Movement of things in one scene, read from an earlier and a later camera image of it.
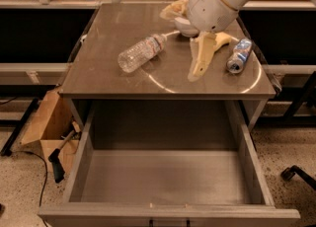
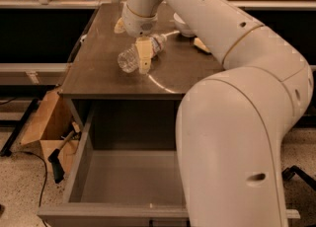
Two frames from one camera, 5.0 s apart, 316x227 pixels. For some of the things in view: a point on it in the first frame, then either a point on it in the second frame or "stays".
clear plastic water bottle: (140, 52) stays
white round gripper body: (207, 10) -> (138, 25)
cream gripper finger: (201, 48) -> (144, 48)
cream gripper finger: (177, 9) -> (119, 27)
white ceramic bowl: (186, 28) stays
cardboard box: (52, 126) stays
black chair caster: (293, 170) stays
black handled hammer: (54, 159) stays
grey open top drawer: (165, 164) stays
